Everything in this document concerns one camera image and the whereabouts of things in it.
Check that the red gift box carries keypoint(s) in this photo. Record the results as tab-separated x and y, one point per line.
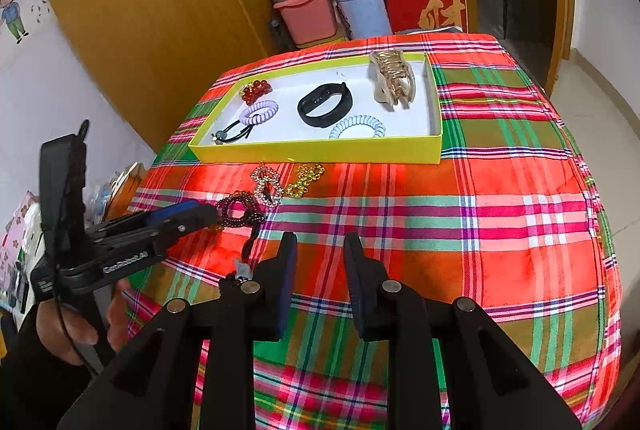
405	5

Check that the yellow shallow box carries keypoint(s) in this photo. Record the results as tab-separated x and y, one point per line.
325	153

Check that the cardboard box with orange items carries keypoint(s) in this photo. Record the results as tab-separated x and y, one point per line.
125	190

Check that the person's left hand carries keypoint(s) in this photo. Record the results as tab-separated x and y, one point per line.
70	325

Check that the red green plaid tablecloth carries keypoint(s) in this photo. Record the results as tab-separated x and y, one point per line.
450	235

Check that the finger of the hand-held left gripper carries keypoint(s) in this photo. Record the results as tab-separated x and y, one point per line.
192	222
170	213

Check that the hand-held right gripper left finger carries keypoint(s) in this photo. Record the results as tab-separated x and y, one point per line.
286	295

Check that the black smart band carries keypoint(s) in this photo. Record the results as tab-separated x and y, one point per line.
312	118

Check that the pink plastic bucket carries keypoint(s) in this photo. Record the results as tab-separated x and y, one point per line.
305	20

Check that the gold hair claw clip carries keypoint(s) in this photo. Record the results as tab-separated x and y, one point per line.
392	75

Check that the pink printed box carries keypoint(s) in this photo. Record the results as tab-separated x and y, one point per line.
17	235

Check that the cartoon wall sticker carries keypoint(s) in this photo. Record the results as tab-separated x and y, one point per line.
12	5

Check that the light blue plastic bucket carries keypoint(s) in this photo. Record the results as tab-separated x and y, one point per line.
365	15

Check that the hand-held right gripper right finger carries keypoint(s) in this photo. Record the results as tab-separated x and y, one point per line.
356	295

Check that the wooden wardrobe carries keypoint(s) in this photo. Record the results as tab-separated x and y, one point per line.
150	10

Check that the person's left forearm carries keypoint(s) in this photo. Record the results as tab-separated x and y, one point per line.
35	390

